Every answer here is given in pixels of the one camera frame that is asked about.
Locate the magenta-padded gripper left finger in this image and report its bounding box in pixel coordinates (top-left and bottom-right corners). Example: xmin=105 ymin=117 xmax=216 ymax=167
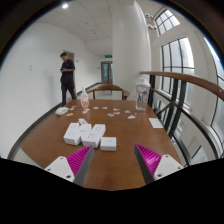
xmin=44 ymin=145 xmax=96 ymax=187

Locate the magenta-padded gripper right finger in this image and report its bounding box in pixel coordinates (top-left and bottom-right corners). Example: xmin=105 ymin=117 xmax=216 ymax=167
xmin=133 ymin=144 xmax=185 ymax=185

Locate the white charger block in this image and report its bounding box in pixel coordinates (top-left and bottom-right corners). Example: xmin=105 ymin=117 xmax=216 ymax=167
xmin=99 ymin=136 xmax=121 ymax=152

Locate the white power strip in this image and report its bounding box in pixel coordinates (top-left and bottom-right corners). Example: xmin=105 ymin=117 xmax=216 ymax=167
xmin=63 ymin=122 xmax=107 ymax=149

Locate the white paper card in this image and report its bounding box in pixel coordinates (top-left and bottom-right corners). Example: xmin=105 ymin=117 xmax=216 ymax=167
xmin=148 ymin=117 xmax=165 ymax=130

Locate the white computer mouse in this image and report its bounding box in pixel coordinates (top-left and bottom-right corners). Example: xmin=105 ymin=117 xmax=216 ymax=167
xmin=55 ymin=106 xmax=70 ymax=117

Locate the white spray bottle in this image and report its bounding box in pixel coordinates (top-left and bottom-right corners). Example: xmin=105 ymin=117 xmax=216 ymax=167
xmin=80 ymin=87 xmax=90 ymax=109

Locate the wooden chair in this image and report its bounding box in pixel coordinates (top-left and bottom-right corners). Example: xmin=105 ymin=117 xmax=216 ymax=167
xmin=87 ymin=83 xmax=131 ymax=101

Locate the person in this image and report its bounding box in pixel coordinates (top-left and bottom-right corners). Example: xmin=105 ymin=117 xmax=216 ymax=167
xmin=59 ymin=51 xmax=78 ymax=107

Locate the wood-topped black railing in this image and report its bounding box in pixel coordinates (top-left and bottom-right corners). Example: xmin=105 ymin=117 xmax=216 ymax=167
xmin=139 ymin=70 xmax=224 ymax=166

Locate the glazed double door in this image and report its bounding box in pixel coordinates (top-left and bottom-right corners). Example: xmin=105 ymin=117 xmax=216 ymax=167
xmin=100 ymin=61 xmax=114 ymax=85

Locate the tall paned window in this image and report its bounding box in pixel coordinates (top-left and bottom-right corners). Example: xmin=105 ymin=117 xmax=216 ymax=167
xmin=160 ymin=37 xmax=195 ymax=105

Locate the beige single door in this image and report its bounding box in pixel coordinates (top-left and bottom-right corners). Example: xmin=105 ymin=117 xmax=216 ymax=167
xmin=64 ymin=49 xmax=76 ymax=63

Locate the arched paned window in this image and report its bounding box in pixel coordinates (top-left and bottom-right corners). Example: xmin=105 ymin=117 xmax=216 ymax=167
xmin=154 ymin=8 xmax=181 ymax=36

